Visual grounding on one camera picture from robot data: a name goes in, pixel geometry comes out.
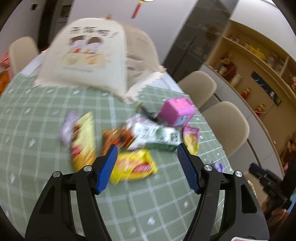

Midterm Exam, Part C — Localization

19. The yellow snack packet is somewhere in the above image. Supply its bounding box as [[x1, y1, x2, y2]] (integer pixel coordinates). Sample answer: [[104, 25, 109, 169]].
[[109, 149, 158, 185]]

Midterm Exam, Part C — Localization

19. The yellow pink snack bar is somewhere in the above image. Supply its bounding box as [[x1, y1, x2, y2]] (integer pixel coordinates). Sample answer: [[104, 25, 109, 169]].
[[183, 125, 200, 156]]

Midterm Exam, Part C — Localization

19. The orange red snack packet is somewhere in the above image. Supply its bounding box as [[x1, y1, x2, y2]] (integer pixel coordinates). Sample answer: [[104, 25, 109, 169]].
[[102, 127, 134, 155]]

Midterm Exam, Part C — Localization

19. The green white snack packet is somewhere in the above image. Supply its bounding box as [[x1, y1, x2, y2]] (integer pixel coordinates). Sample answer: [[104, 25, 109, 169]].
[[125, 114, 183, 152]]

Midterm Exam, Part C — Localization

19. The purple toy carriage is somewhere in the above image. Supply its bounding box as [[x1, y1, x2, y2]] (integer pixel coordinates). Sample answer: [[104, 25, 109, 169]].
[[210, 161, 224, 173]]

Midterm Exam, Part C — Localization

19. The middle beige chair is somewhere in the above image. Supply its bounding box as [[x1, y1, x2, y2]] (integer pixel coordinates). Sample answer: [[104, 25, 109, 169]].
[[202, 101, 250, 157]]

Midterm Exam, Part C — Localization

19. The pink translucent wrapper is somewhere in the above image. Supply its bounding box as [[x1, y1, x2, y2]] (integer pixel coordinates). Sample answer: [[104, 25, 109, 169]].
[[59, 111, 81, 147]]

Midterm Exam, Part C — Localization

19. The black power outlet strip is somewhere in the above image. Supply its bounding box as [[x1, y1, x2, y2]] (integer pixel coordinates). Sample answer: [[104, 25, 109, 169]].
[[251, 71, 282, 106]]

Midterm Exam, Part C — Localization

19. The red figurine on counter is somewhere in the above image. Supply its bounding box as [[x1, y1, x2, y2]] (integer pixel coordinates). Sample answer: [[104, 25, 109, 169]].
[[241, 88, 251, 100]]

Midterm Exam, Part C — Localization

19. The pink toy box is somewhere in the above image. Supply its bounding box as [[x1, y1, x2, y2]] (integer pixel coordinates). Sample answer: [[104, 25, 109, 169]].
[[159, 97, 195, 127]]

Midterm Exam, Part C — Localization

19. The yellow cup with lid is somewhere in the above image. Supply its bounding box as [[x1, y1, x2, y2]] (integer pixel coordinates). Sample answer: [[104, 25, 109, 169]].
[[229, 74, 241, 87]]

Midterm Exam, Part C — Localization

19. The far beige chair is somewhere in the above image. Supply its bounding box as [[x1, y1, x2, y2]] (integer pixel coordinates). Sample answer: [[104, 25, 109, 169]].
[[178, 71, 217, 108]]

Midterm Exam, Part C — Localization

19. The mesh food cover tent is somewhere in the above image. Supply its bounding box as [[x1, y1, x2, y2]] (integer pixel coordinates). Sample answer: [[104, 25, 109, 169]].
[[34, 18, 166, 103]]

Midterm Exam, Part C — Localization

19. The red chinese knot ornament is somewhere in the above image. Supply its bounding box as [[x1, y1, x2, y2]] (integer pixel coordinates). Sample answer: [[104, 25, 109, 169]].
[[131, 0, 154, 19]]

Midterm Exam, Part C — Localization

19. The wooden wall shelf unit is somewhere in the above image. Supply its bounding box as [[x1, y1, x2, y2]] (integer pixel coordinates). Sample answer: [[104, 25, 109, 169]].
[[202, 21, 295, 164]]

